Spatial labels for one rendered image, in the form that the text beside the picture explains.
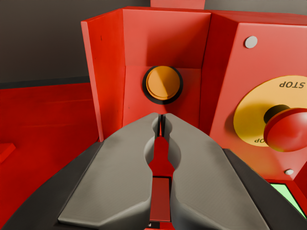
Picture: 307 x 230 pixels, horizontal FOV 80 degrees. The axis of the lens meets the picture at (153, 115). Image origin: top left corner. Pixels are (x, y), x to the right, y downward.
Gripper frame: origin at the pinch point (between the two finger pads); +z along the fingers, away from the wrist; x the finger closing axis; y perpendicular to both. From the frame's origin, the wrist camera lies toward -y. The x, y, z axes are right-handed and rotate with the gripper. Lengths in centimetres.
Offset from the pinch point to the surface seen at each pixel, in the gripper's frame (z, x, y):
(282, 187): 3.2, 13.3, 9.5
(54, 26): 82, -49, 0
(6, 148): 27, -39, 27
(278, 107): 3.0, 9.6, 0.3
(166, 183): 2.9, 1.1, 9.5
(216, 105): 3.7, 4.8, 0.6
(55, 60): 83, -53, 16
